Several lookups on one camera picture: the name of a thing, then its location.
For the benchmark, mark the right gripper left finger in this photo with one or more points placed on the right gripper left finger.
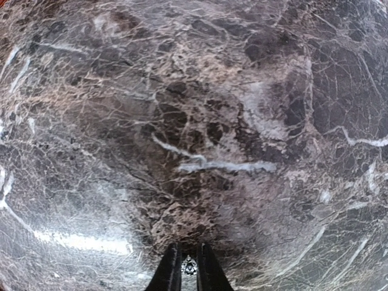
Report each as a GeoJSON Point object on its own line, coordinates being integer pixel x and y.
{"type": "Point", "coordinates": [167, 276]}

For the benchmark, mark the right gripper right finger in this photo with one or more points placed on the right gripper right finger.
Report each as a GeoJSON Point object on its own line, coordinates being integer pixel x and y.
{"type": "Point", "coordinates": [210, 275]}

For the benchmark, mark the small crystal earring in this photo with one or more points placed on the small crystal earring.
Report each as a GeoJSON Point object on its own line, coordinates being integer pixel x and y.
{"type": "Point", "coordinates": [189, 266]}

